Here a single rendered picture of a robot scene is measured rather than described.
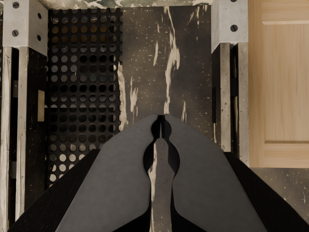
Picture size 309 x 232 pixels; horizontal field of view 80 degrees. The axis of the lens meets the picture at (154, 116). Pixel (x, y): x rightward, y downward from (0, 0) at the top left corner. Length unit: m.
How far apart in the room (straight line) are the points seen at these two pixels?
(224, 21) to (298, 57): 0.21
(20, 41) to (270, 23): 0.59
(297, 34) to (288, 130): 0.23
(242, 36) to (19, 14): 0.50
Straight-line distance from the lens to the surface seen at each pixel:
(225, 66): 0.44
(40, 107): 0.55
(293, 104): 0.56
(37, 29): 0.57
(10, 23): 0.58
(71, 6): 0.60
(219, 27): 0.47
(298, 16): 0.61
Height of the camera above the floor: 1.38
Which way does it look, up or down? 32 degrees down
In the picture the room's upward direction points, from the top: 178 degrees counter-clockwise
